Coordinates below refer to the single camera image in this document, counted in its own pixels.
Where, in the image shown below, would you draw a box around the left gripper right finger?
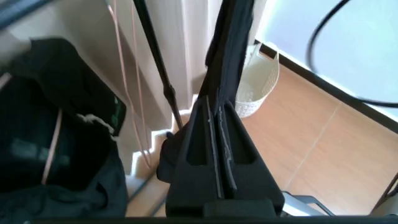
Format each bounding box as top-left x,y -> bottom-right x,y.
216,100 -> 285,218

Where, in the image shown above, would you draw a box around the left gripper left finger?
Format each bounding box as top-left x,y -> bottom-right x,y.
165,95 -> 224,218

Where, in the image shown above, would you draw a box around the black short-sleeved shirt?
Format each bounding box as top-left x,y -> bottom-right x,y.
155,0 -> 256,184

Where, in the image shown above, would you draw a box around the black shorts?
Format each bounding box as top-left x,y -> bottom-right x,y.
0,37 -> 130,218

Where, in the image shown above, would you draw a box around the white laundry basket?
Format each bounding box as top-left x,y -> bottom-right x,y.
234,42 -> 280,119

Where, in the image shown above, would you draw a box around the black clothes rack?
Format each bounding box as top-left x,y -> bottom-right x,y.
0,0 -> 185,218

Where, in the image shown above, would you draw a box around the beige curtain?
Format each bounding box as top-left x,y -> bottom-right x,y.
0,0 -> 268,190

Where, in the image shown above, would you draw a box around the black cable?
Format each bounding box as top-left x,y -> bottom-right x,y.
306,0 -> 398,109

